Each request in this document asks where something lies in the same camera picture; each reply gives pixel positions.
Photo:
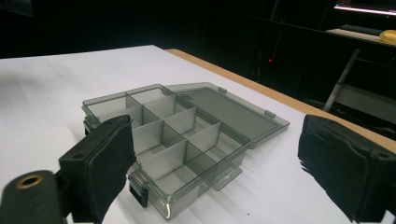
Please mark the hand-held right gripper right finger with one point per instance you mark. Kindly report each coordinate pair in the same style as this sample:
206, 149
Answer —
345, 168

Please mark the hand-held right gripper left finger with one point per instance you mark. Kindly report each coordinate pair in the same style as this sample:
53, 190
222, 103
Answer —
102, 168

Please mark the clear grey compartment organizer box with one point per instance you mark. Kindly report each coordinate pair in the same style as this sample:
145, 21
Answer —
186, 140

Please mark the white table cover sheet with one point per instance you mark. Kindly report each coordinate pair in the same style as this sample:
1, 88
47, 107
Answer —
46, 102

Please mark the grey metal stand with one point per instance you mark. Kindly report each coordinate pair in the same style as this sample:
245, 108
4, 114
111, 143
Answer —
342, 81

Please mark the yellow round object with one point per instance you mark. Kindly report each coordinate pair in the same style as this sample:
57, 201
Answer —
388, 36

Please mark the black keyboard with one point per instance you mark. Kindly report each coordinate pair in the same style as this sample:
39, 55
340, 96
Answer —
361, 30

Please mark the monitor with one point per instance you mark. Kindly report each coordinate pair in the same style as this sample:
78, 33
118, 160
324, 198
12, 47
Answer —
365, 7

